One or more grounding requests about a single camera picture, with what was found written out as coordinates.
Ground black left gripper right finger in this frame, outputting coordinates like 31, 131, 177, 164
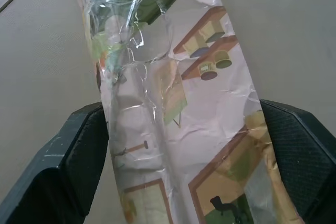
259, 99, 336, 224

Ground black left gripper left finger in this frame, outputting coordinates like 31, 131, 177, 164
0, 101, 110, 224

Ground pink printed plastic snack bag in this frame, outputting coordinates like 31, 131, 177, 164
71, 0, 305, 224

